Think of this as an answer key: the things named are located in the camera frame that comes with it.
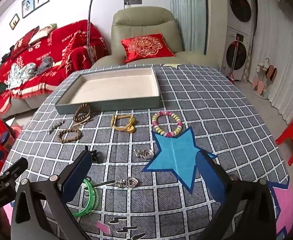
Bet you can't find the beige sofa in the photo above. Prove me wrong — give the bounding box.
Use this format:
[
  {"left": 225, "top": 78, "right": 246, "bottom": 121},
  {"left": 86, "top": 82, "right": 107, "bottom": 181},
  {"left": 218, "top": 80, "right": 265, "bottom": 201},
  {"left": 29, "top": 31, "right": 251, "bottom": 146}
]
[{"left": 0, "top": 87, "right": 63, "bottom": 118}]

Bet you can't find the small black picture frame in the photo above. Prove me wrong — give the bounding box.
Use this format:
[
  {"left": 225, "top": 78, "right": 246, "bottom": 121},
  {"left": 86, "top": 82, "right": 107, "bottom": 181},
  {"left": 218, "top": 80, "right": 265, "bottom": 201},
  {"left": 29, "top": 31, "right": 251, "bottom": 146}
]
[{"left": 9, "top": 13, "right": 20, "bottom": 30}]

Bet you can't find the white washing machine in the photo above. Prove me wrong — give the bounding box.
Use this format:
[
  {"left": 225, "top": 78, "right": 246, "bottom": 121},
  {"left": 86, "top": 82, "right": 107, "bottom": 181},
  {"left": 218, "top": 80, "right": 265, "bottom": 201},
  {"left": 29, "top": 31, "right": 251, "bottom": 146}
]
[
  {"left": 221, "top": 26, "right": 251, "bottom": 82},
  {"left": 226, "top": 0, "right": 256, "bottom": 37}
]

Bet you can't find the red throw pillow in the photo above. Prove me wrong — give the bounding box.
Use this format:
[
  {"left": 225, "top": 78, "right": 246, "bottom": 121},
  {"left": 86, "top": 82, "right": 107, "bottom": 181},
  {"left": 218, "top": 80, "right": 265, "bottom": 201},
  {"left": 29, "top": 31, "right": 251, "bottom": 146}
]
[{"left": 10, "top": 26, "right": 40, "bottom": 56}]

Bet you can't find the white curtain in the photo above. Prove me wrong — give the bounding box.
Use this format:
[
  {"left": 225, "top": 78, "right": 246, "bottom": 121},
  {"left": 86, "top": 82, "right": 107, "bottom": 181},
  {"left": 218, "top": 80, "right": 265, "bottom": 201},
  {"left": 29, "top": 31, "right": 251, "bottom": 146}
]
[{"left": 249, "top": 0, "right": 293, "bottom": 128}]

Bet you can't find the red mop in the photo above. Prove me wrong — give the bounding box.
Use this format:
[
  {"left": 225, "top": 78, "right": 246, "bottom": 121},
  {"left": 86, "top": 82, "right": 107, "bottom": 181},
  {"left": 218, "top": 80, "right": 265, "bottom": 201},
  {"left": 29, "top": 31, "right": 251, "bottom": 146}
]
[{"left": 227, "top": 36, "right": 244, "bottom": 84}]

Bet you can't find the yellow hair tie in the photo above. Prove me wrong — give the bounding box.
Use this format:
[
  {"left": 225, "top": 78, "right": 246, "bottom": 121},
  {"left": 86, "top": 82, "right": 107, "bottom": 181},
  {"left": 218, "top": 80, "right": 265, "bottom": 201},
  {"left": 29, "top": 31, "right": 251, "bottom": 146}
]
[{"left": 111, "top": 114, "right": 137, "bottom": 133}]

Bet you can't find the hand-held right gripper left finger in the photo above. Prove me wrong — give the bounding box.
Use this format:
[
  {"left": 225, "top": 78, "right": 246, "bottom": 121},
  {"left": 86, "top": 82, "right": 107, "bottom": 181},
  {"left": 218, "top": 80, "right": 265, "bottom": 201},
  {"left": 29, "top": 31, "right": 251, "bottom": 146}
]
[{"left": 10, "top": 150, "right": 93, "bottom": 240}]

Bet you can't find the light blue garment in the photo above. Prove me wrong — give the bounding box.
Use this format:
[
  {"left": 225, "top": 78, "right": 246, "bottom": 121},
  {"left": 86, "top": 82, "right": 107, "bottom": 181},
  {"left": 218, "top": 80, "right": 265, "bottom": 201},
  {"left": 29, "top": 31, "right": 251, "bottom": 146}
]
[{"left": 6, "top": 62, "right": 37, "bottom": 89}]

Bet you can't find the grey garment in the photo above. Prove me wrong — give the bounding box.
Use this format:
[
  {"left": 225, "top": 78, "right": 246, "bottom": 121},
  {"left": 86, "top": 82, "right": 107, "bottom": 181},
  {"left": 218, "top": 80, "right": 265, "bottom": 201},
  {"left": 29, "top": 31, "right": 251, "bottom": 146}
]
[{"left": 35, "top": 56, "right": 56, "bottom": 77}]

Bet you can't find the floor stand pole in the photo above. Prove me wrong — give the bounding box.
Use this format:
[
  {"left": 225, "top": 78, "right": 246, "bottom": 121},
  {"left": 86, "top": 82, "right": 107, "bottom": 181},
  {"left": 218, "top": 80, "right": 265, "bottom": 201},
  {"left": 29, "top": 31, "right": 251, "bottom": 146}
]
[{"left": 86, "top": 0, "right": 102, "bottom": 63}]

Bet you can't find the grey tray with cream lining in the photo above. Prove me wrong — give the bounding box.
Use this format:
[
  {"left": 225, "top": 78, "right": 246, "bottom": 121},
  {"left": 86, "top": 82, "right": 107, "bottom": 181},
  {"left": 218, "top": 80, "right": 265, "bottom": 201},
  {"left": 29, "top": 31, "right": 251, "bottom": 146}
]
[{"left": 55, "top": 66, "right": 163, "bottom": 115}]

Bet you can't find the sofa with red blanket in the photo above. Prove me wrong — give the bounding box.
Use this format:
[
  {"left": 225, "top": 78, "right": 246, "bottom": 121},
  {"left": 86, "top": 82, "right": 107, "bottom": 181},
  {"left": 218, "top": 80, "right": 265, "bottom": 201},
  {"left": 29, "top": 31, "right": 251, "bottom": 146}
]
[{"left": 0, "top": 20, "right": 111, "bottom": 114}]

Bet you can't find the black star hair clip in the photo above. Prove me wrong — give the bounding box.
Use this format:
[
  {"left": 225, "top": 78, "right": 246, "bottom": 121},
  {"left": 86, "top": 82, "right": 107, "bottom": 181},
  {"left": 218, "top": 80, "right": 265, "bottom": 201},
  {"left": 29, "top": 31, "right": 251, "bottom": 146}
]
[{"left": 84, "top": 146, "right": 100, "bottom": 163}]

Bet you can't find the red embroidered cushion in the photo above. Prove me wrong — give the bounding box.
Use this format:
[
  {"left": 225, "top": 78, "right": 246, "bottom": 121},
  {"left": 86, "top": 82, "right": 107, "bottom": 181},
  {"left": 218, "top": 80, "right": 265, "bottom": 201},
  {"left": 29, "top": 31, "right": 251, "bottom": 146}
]
[{"left": 120, "top": 33, "right": 175, "bottom": 64}]

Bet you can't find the pink and yellow beaded bracelet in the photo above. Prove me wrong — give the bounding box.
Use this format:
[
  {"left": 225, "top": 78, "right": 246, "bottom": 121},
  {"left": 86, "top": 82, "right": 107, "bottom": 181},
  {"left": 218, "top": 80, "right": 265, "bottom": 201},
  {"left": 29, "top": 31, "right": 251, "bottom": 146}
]
[{"left": 151, "top": 110, "right": 183, "bottom": 138}]

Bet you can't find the small silver hair clip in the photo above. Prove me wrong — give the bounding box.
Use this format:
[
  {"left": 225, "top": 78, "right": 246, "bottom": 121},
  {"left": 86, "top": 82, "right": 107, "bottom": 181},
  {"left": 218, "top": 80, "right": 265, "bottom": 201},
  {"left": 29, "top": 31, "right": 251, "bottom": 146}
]
[{"left": 48, "top": 120, "right": 65, "bottom": 134}]

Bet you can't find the brown braided bracelet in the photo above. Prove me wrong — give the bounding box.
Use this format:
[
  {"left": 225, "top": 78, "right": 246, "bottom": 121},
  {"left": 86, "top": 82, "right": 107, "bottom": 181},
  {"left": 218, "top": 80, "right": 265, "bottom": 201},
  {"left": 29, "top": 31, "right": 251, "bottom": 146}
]
[{"left": 58, "top": 127, "right": 82, "bottom": 144}]

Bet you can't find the blue picture frame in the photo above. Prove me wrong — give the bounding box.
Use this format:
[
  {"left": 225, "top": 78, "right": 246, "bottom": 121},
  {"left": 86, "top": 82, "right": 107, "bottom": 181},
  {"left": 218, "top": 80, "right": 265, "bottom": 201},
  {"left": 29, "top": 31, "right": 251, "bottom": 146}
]
[{"left": 22, "top": 0, "right": 35, "bottom": 19}]

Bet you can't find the jar with blue lid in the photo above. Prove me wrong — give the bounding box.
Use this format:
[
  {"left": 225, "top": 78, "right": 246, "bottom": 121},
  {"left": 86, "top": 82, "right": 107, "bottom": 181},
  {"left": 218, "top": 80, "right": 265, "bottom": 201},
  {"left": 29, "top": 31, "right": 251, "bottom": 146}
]
[{"left": 0, "top": 131, "right": 11, "bottom": 147}]

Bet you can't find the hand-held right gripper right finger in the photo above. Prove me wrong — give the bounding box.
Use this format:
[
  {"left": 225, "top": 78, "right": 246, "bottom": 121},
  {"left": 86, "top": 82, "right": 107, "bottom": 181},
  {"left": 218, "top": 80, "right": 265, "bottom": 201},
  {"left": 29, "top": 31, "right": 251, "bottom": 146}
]
[{"left": 196, "top": 152, "right": 277, "bottom": 240}]

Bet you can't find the rack with slippers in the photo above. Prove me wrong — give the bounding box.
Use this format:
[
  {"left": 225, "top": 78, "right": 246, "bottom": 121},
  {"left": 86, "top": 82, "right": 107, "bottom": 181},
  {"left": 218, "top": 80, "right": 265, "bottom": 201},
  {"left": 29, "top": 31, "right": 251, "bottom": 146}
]
[{"left": 251, "top": 58, "right": 278, "bottom": 99}]

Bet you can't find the photo print pillow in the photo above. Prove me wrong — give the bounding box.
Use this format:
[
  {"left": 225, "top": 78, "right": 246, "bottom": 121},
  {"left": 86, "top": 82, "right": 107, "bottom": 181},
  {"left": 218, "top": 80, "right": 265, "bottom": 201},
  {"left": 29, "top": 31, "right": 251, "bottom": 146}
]
[{"left": 28, "top": 23, "right": 58, "bottom": 45}]

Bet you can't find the green translucent bangle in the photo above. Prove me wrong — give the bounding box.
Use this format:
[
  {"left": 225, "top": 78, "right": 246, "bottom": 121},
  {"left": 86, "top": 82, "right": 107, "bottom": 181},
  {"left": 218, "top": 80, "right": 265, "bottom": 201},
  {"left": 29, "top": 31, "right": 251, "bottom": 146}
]
[{"left": 73, "top": 177, "right": 97, "bottom": 217}]

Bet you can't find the beige armchair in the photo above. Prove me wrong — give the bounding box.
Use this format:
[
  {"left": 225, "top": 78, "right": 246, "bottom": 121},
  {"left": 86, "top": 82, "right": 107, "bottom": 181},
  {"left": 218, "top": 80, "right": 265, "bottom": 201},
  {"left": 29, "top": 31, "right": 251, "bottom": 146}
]
[{"left": 90, "top": 8, "right": 221, "bottom": 71}]

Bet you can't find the grey checked tablecloth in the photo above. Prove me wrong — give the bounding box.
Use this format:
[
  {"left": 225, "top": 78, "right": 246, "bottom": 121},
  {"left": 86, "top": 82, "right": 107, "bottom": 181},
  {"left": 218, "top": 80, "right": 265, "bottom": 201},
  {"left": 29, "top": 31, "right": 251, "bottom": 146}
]
[{"left": 2, "top": 64, "right": 293, "bottom": 240}]

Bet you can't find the teal curtain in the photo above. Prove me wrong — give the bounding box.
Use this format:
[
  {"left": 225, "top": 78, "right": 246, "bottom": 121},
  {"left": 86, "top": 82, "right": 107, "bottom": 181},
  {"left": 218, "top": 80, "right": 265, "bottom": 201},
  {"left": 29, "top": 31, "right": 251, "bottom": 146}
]
[{"left": 170, "top": 0, "right": 207, "bottom": 53}]

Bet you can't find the brown spiral hair tie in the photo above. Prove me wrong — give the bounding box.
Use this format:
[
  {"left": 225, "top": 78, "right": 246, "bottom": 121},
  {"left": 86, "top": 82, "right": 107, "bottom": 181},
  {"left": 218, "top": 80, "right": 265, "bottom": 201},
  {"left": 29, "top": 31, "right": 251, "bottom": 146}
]
[{"left": 73, "top": 103, "right": 93, "bottom": 126}]

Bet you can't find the silver heart pendant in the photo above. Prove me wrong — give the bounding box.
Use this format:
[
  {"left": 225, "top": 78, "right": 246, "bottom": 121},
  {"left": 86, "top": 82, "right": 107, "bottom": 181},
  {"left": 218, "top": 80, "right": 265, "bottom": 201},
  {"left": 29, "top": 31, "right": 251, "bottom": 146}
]
[{"left": 93, "top": 176, "right": 139, "bottom": 189}]

